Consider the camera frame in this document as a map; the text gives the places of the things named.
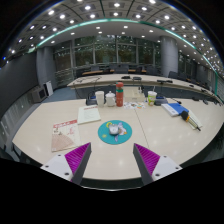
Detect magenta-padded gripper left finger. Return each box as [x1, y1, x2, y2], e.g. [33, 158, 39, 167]
[39, 142, 92, 186]

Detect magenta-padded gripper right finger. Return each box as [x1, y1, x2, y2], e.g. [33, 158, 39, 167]
[132, 143, 183, 186]

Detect silver grey computer mouse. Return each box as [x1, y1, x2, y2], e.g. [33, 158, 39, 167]
[108, 123, 120, 136]

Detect round teal cartoon mouse pad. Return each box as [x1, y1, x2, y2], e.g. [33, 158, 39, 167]
[97, 119, 133, 146]

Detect red and white booklet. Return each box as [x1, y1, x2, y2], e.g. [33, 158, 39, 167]
[50, 119, 82, 153]

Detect white printed document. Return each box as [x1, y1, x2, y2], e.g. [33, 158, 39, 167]
[77, 105, 102, 126]

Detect colourful sticker sheet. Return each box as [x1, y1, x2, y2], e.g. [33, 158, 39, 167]
[123, 101, 147, 110]

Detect blue and white book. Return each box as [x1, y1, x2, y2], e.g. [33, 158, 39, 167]
[161, 102, 190, 118]

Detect black gooseneck microphone base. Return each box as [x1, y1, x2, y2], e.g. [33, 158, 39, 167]
[85, 91, 98, 107]

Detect black conference desk unit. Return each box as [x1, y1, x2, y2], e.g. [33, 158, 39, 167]
[154, 95, 169, 107]

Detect paper cup with green print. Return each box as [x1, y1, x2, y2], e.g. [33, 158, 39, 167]
[147, 90, 158, 107]

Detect stack of white paper cups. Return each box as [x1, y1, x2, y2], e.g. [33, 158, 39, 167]
[94, 90, 105, 108]

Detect white lidded ceramic mug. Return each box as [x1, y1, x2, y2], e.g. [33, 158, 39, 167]
[105, 90, 117, 108]

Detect red drink bottle green band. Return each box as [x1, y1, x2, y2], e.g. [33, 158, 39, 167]
[115, 81, 125, 108]

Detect white box-shaped appliance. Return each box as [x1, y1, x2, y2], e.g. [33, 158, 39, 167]
[30, 86, 48, 104]

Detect white upright panel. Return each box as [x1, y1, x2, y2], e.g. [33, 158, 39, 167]
[44, 80, 54, 97]

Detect long curved conference desk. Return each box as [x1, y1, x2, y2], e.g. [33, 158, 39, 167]
[66, 73, 224, 104]

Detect row of dark office chairs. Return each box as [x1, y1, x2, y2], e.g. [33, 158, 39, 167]
[89, 63, 221, 101]

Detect group of ceiling lights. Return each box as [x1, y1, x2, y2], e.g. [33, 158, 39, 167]
[8, 0, 223, 74]

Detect black microphone with yellow ring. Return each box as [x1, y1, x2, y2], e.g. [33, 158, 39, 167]
[180, 110, 202, 132]

